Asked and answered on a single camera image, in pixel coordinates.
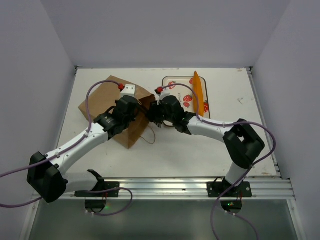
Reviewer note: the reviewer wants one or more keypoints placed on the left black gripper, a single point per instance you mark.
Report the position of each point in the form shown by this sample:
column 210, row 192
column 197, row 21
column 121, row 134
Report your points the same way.
column 132, row 118

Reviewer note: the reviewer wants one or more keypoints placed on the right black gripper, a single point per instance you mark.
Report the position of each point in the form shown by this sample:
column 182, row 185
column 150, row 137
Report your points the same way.
column 155, row 115

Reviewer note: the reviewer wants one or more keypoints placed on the orange fake bread loaf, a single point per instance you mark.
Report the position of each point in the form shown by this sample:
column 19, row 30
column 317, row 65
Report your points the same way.
column 198, row 103

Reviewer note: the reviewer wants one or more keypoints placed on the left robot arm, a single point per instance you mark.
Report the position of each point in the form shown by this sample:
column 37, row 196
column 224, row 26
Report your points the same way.
column 49, row 175

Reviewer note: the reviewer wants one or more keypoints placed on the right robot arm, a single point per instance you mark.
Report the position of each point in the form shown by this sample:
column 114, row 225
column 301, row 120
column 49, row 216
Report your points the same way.
column 242, row 142

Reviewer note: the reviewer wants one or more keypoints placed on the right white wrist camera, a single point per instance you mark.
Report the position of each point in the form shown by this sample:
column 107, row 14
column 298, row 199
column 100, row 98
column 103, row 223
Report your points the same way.
column 162, row 93

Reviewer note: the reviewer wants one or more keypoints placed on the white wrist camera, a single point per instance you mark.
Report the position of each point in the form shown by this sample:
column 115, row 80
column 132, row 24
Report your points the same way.
column 162, row 93
column 127, row 90

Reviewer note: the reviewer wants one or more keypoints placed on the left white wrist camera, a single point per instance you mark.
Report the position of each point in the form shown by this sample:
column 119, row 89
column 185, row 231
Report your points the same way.
column 127, row 90

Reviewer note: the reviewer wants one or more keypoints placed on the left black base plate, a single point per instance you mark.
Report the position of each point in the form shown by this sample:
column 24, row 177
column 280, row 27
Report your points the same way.
column 103, row 189

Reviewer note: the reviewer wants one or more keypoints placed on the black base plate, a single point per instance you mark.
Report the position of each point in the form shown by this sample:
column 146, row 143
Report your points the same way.
column 225, row 188
column 103, row 189

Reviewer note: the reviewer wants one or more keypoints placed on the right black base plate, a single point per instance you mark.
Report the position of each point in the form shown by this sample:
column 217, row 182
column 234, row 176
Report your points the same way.
column 225, row 188

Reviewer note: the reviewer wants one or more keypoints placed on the aluminium mounting rail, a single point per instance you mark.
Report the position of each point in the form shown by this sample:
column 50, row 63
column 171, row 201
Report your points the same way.
column 198, row 189

